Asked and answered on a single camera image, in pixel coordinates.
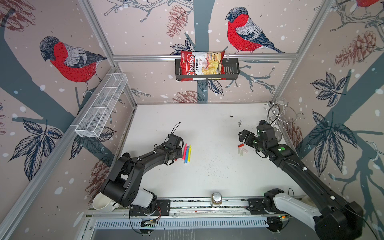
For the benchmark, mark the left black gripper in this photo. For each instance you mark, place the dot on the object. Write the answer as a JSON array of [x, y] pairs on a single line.
[[180, 152]]

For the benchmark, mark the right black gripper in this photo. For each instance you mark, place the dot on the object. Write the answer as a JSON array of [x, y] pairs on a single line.
[[249, 136]]

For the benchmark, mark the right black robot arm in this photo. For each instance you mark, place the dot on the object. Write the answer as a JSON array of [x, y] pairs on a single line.
[[331, 217]]

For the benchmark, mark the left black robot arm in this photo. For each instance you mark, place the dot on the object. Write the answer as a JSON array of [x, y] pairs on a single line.
[[124, 179]]

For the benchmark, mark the pink pen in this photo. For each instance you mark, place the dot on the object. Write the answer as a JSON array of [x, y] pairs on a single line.
[[185, 152]]

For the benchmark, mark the yellow pen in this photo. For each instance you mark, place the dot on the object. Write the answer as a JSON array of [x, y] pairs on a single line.
[[189, 153]]

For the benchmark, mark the blue pen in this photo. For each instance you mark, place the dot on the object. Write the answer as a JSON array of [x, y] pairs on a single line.
[[186, 154]]

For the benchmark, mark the chrome spiral glass holder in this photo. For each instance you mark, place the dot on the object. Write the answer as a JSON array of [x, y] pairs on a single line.
[[280, 115]]

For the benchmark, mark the red cassava chips bag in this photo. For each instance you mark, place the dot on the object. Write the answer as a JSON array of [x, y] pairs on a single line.
[[201, 63]]

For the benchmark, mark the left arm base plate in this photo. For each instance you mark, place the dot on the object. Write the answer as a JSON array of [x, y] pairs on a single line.
[[158, 208]]

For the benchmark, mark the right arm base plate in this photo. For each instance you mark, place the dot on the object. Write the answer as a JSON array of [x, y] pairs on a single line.
[[256, 207]]

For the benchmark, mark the black wire basket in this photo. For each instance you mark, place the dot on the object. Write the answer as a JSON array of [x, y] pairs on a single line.
[[230, 66]]

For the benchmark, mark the white mesh wall shelf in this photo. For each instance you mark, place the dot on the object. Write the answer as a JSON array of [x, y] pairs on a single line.
[[98, 113]]

